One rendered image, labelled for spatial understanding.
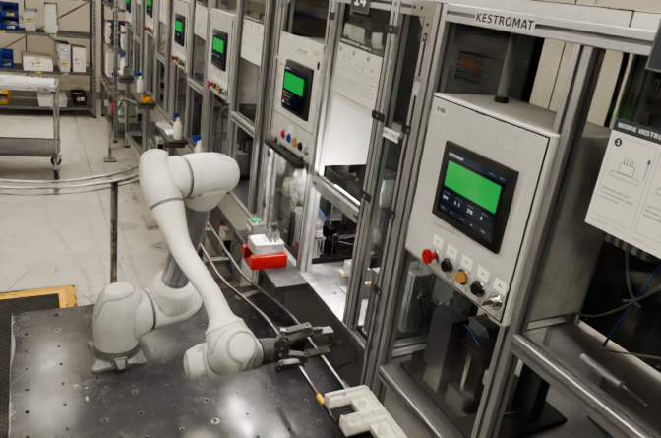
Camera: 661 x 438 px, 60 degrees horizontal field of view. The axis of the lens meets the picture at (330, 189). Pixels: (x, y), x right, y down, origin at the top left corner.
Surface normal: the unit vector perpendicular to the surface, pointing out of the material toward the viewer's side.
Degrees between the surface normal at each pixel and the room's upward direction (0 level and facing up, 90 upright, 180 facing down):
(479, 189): 90
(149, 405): 0
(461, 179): 90
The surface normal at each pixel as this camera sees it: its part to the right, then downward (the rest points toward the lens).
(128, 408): 0.13, -0.94
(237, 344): 0.47, -0.24
